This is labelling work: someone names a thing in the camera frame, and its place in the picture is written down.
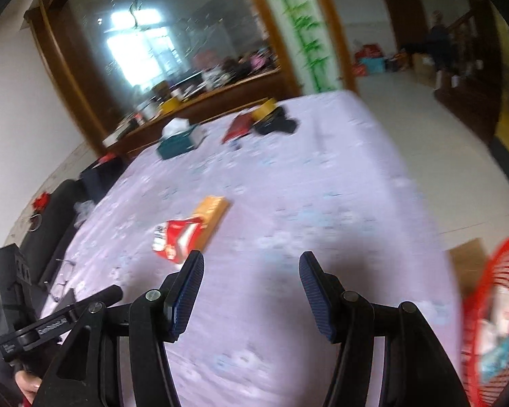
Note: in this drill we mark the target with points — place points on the brown cardboard piece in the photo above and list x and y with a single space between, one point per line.
468 263

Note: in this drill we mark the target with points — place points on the teal tissue box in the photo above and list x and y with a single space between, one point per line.
178 142

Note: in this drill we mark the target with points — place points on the yellow container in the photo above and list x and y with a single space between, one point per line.
169 104

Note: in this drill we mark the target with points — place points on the small red item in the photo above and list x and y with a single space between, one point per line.
40 202

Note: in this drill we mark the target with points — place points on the person's left hand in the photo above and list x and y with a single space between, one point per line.
25 383

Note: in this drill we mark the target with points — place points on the wooden framed mirror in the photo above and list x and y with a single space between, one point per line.
165 29

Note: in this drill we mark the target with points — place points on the red and white snack bag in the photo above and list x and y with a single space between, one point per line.
176 237

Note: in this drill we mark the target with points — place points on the dark cloth bag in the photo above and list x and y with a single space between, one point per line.
102 178

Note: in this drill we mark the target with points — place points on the green bamboo wall sticker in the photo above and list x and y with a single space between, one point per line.
305 29

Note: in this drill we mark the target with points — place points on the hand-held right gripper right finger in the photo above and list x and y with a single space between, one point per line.
318 301

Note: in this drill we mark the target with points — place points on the purple floral sheet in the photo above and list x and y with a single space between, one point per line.
301 186

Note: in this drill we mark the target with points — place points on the black sofa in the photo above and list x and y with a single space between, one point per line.
55 220

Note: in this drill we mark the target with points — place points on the dark wooden door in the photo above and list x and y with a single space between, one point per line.
405 12

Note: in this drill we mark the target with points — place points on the wooden staircase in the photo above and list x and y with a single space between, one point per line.
475 80

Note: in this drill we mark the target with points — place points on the black pouch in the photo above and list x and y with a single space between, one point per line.
278 123

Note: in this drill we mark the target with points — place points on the dark red flat packet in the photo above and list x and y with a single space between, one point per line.
237 129

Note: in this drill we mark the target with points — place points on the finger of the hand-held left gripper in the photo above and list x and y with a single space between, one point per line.
106 294

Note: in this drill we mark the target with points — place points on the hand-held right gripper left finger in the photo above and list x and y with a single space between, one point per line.
186 301

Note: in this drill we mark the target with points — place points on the red mesh basket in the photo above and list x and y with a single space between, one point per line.
479 305

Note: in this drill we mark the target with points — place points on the cardboard box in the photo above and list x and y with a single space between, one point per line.
424 70

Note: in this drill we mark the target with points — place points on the blue storage box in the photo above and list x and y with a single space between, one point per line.
373 67

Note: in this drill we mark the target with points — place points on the yellow box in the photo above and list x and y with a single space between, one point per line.
264 109

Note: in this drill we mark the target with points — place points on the orange flat box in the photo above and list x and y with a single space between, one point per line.
210 216

